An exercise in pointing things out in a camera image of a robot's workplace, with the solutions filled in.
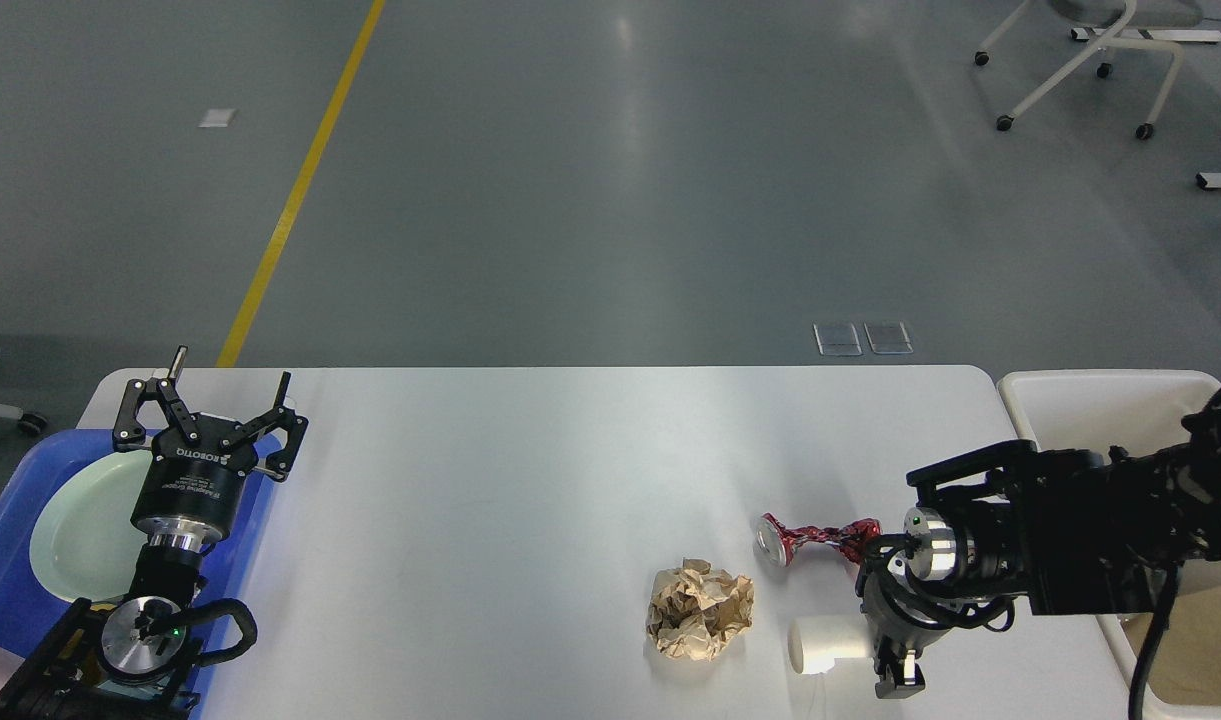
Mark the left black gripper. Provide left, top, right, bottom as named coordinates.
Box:
left=110, top=347, right=308, bottom=552

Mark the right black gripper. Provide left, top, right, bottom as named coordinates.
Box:
left=858, top=560, right=954, bottom=700

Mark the white paper cup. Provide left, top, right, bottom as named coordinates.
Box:
left=788, top=614, right=875, bottom=675

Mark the mint green plate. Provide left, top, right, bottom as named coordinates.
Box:
left=29, top=450, right=150, bottom=600

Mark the brown paper bag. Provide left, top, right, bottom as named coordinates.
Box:
left=1148, top=585, right=1221, bottom=707

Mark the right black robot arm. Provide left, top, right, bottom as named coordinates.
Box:
left=856, top=388, right=1221, bottom=719

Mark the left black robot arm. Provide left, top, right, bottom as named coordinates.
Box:
left=0, top=347, right=309, bottom=719

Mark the white furniture leg with caster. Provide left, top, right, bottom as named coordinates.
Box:
left=0, top=404, right=49, bottom=437

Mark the crushed red can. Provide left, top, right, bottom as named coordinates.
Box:
left=755, top=513, right=883, bottom=567

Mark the crumpled brown paper ball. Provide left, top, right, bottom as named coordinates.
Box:
left=645, top=559, right=755, bottom=661

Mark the blue plastic tray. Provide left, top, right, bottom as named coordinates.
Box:
left=0, top=430, right=272, bottom=719

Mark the beige plastic bin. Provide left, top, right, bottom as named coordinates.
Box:
left=998, top=369, right=1221, bottom=719

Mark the white floor label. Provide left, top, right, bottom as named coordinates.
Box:
left=197, top=107, right=238, bottom=129

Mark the right floor plate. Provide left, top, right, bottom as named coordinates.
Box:
left=863, top=322, right=915, bottom=355

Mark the floor plate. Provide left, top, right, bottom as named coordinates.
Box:
left=863, top=322, right=915, bottom=355
left=814, top=322, right=863, bottom=358

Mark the left floor plate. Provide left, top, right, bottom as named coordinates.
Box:
left=814, top=322, right=863, bottom=358

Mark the white rolling chair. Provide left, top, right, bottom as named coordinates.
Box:
left=995, top=1, right=1204, bottom=142

